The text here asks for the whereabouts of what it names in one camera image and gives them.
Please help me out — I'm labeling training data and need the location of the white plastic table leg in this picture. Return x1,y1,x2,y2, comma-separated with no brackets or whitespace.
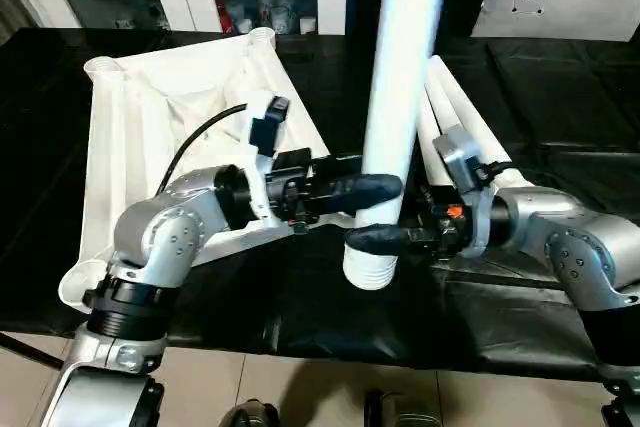
342,0,456,292
430,54,532,194
424,59,484,148
417,81,454,188

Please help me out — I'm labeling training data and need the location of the white plastic table top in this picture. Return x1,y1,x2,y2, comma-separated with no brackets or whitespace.
57,26,331,311

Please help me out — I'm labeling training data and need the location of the black padded work mat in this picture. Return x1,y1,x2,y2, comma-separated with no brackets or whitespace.
0,26,640,383

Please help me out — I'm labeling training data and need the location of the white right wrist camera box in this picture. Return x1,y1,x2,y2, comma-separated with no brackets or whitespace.
432,126,496,261

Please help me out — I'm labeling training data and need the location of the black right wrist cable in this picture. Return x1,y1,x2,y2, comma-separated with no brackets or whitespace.
477,161,514,183

